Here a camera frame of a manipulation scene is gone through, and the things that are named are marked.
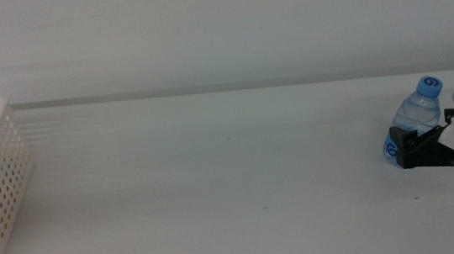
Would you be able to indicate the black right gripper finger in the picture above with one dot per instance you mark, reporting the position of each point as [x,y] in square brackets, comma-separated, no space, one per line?
[452,115]
[400,138]

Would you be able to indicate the clear water bottle blue cap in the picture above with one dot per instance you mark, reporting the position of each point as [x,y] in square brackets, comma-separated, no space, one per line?
[417,109]

